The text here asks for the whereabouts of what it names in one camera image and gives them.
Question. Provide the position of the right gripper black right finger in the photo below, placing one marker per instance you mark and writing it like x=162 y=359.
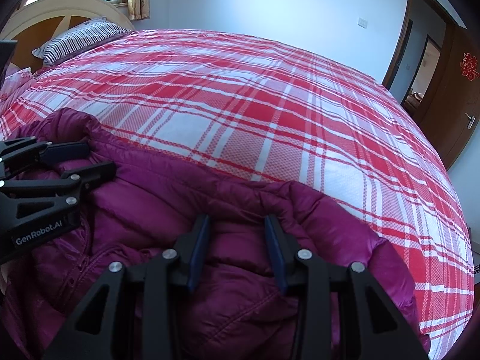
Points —
x=343 y=312

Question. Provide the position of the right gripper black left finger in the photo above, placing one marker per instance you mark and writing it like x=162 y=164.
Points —
x=136 y=312

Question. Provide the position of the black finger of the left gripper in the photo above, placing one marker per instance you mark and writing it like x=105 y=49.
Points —
x=51 y=205
x=22 y=154

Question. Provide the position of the magenta quilted down jacket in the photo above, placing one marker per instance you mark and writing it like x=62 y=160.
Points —
x=113 y=252

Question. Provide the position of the pink floral folded quilt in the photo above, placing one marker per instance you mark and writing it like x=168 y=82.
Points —
x=15 y=85

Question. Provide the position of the cream wooden round headboard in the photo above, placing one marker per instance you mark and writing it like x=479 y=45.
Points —
x=38 y=22

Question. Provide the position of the striped pillow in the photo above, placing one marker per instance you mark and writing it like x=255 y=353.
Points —
x=81 y=38

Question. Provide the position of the red white plaid bedsheet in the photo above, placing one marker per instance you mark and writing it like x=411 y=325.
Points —
x=263 y=110

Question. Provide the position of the brown wooden door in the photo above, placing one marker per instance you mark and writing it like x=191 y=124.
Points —
x=443 y=122

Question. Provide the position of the red double happiness sticker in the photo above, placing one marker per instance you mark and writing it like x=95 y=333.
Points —
x=469 y=67

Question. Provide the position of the silver door handle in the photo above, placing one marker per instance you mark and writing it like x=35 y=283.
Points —
x=471 y=120

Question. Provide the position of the white wall switch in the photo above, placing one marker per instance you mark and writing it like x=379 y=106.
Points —
x=362 y=23

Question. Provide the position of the dark wooden door frame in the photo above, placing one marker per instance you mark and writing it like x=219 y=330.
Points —
x=423 y=38

